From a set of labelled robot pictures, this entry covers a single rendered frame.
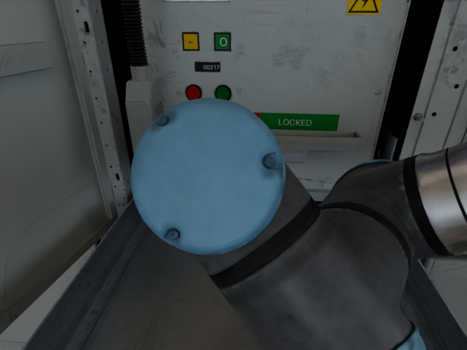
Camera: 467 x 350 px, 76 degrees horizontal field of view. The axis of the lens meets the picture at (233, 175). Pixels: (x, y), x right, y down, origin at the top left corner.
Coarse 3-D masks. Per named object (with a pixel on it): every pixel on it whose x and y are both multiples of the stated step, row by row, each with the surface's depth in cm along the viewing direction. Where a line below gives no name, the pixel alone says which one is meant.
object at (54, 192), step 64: (0, 0) 43; (64, 0) 50; (0, 64) 42; (64, 64) 55; (0, 128) 45; (64, 128) 57; (0, 192) 46; (64, 192) 59; (0, 256) 48; (64, 256) 61; (0, 320) 48
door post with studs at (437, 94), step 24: (456, 0) 46; (456, 24) 47; (432, 48) 50; (456, 48) 49; (432, 72) 51; (456, 72) 51; (432, 96) 53; (456, 96) 52; (432, 120) 55; (408, 144) 58; (432, 144) 57
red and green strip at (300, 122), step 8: (256, 112) 61; (264, 112) 61; (264, 120) 62; (272, 120) 62; (280, 120) 62; (288, 120) 61; (296, 120) 61; (304, 120) 61; (312, 120) 61; (320, 120) 61; (328, 120) 61; (336, 120) 61; (272, 128) 63; (280, 128) 62; (288, 128) 62; (296, 128) 62; (304, 128) 62; (312, 128) 62; (320, 128) 62; (328, 128) 62; (336, 128) 61
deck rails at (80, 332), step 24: (120, 216) 61; (120, 240) 62; (96, 264) 53; (120, 264) 58; (72, 288) 46; (96, 288) 53; (408, 288) 53; (432, 288) 46; (48, 312) 41; (72, 312) 46; (96, 312) 49; (408, 312) 49; (432, 312) 45; (48, 336) 41; (72, 336) 45; (432, 336) 45; (456, 336) 40
